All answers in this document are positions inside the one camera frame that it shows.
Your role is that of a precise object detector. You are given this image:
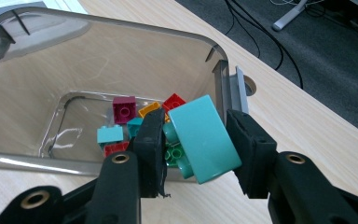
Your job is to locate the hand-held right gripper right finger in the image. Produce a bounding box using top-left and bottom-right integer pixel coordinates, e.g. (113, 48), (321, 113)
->
(226, 108), (279, 200)

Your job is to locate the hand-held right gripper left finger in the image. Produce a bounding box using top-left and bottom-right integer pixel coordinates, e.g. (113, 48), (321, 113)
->
(132, 107), (168, 199)

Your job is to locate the pile of coloured toy blocks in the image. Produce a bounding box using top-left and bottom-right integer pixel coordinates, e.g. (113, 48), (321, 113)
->
(96, 117), (187, 169)

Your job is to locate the orange toy brick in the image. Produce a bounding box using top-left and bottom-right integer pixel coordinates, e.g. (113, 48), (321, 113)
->
(138, 101), (171, 123)

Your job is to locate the maroon toy brick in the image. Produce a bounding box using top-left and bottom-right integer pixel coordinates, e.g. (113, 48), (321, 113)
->
(112, 95), (138, 125)

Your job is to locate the large cyan toy brick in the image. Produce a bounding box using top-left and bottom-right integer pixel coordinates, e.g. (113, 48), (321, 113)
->
(162, 94), (242, 185)

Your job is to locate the red toy brick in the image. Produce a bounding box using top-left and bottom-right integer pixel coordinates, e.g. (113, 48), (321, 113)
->
(161, 92), (187, 115)

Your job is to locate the clear brown storage box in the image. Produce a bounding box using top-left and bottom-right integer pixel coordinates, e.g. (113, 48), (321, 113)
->
(0, 1), (250, 184)

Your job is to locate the black floor cable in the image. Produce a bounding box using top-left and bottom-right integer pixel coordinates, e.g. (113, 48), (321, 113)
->
(223, 0), (285, 71)
(229, 0), (305, 90)

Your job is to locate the white desk frame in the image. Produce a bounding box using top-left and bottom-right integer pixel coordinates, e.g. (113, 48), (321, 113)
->
(272, 0), (358, 97)

